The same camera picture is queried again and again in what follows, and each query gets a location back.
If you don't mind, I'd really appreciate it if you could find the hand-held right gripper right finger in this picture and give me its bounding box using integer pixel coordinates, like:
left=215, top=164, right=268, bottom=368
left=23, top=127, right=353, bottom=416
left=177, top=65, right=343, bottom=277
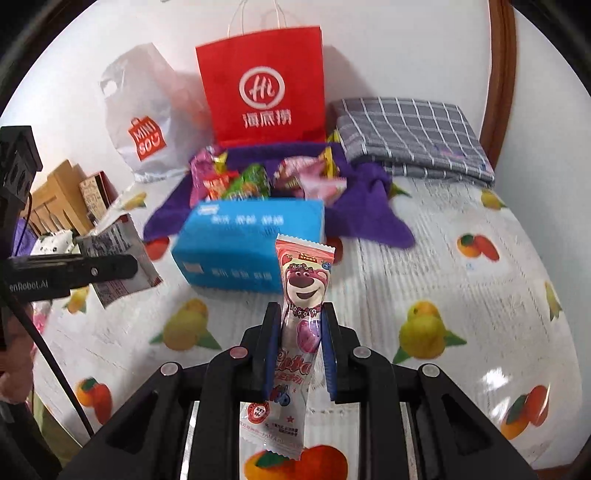
left=322, top=302, right=539, bottom=480

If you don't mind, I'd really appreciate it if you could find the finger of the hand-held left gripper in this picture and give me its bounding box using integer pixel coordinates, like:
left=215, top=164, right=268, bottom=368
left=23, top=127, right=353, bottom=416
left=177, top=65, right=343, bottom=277
left=69, top=253, right=139, bottom=289

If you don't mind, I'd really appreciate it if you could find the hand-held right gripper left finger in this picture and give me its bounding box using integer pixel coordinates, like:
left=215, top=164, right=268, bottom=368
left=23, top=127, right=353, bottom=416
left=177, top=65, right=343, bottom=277
left=58, top=302, right=283, bottom=480

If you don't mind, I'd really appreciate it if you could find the white printed snack packet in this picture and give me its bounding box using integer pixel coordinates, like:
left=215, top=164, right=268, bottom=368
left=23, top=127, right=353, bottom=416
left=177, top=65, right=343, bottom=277
left=76, top=213, right=163, bottom=309

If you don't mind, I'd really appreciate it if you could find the pink bear candy packet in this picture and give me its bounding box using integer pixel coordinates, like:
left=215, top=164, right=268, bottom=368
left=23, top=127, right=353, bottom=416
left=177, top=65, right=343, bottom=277
left=238, top=233, right=335, bottom=462

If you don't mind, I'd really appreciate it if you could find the large pink snack packet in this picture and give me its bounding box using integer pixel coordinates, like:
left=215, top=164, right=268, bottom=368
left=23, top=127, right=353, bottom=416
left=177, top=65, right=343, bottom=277
left=189, top=147, right=222, bottom=208

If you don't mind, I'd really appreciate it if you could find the red snack packet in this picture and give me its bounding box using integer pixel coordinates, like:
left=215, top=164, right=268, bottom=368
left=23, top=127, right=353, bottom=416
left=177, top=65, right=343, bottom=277
left=205, top=173, right=232, bottom=200

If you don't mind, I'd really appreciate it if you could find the green snack packet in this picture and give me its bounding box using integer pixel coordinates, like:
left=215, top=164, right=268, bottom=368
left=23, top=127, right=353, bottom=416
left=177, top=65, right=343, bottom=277
left=221, top=164, right=271, bottom=201

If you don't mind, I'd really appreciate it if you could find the plain pink snack packet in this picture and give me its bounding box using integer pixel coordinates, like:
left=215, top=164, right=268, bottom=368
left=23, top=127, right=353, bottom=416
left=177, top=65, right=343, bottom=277
left=314, top=173, right=347, bottom=206

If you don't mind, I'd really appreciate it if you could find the pink panda snack packet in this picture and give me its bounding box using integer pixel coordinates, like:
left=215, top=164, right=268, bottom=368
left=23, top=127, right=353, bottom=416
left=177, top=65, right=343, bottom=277
left=272, top=148, right=341, bottom=200

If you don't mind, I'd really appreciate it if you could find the person's left hand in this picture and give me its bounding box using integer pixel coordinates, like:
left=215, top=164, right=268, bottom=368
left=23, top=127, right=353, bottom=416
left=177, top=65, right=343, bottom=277
left=0, top=316, right=35, bottom=402

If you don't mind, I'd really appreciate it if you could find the wooden headboard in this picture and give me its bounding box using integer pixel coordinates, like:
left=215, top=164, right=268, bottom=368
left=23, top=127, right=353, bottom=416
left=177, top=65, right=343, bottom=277
left=28, top=159, right=93, bottom=236

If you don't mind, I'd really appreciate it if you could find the polka dot pillow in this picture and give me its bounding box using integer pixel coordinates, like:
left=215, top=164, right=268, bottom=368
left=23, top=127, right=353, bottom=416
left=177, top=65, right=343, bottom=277
left=30, top=231, right=75, bottom=254

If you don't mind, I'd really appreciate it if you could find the blue tissue pack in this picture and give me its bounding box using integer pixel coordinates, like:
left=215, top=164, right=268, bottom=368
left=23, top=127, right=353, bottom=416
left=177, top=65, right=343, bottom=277
left=172, top=198, right=326, bottom=295

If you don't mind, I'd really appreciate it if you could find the fruit print table cover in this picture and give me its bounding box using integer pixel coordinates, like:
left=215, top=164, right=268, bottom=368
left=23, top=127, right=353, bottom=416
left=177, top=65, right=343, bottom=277
left=32, top=175, right=583, bottom=480

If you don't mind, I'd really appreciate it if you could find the purple towel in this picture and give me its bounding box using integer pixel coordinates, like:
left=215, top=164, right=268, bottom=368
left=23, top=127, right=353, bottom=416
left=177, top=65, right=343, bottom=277
left=143, top=143, right=415, bottom=250

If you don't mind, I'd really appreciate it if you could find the white plastic shopping bag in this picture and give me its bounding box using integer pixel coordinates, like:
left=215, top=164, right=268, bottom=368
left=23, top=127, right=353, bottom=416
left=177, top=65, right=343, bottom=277
left=99, top=42, right=213, bottom=184

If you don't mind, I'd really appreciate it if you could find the red paper bag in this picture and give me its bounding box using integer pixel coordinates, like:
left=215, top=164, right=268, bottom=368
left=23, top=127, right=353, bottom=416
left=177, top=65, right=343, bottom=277
left=195, top=0, right=328, bottom=148

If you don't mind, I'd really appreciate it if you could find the grey plaid folded cloth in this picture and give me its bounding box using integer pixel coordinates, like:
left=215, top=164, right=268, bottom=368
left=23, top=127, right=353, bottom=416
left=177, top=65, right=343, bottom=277
left=329, top=97, right=496, bottom=188

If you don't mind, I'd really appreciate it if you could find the black cable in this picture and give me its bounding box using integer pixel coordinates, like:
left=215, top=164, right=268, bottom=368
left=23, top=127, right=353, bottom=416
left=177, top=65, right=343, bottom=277
left=9, top=300, right=95, bottom=437

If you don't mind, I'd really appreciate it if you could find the brown wooden door frame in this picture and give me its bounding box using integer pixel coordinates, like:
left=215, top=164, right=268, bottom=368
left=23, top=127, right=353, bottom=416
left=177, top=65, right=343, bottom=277
left=480, top=0, right=517, bottom=167

